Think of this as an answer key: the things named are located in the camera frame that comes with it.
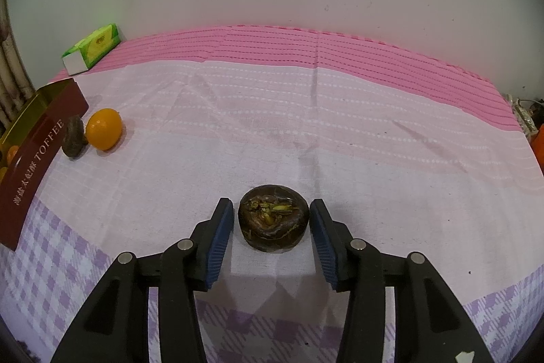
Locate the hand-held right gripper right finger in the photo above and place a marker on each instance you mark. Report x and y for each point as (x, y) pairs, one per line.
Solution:
(325, 248)

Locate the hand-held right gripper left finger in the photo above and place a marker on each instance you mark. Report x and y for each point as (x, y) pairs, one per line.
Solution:
(219, 244)

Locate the dark water chestnut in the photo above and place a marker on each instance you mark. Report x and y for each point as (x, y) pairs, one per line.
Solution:
(74, 137)
(272, 218)

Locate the gold rectangular tin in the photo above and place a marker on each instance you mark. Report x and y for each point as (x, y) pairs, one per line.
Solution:
(38, 159)

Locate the orange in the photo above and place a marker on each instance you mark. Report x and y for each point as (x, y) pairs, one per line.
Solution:
(2, 173)
(104, 129)
(12, 153)

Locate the pink checked tablecloth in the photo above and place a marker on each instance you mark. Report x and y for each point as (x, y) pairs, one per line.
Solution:
(297, 125)

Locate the green tissue box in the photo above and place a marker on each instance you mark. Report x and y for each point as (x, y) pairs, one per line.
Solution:
(95, 46)

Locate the orange object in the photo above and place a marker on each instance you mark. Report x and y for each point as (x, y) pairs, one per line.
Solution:
(539, 146)

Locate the shiny wrapped item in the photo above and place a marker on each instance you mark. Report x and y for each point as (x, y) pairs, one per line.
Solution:
(522, 114)

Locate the beige patterned curtain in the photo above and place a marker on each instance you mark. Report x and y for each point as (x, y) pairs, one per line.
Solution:
(10, 82)

